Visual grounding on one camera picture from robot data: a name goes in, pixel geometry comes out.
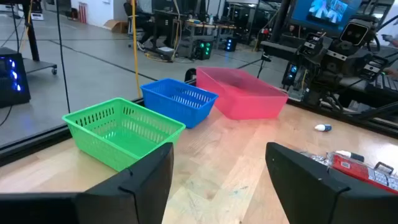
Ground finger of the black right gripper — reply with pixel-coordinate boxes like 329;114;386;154
362;55;389;82
297;32;326;60

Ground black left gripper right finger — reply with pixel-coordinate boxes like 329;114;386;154
265;142;398;224

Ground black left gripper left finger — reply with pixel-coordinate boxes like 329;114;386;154
0;142;174;224

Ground black keyboard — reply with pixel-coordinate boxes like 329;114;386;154
366;73;398;97

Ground person's hand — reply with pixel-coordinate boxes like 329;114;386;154
381;33;398;48

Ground monitor with blue screen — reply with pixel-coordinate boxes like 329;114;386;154
289;0;364;34

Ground green plastic basket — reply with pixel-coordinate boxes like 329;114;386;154
62;97;187;173

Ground small computer tower blue lights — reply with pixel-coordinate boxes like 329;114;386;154
224;37;238;52

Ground pink plastic bin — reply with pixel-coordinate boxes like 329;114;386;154
195;65;289;121

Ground blue plastic basket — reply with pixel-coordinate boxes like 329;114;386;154
139;77;220;129

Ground computer tower green lights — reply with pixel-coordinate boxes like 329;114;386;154
195;39;214;61

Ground black computer tower blue lights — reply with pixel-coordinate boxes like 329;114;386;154
0;47;32;109

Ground person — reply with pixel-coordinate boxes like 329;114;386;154
123;0;162;52

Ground cardboard box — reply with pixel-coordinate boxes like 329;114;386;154
103;19;129;34

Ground black rolling stand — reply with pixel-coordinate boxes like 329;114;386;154
12;0;58;75

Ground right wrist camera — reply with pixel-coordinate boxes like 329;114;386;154
339;19;371;47

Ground yellow cable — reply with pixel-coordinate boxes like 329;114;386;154
131;0;142;98

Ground thin black hanging cable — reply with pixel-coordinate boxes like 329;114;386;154
55;0;72;113

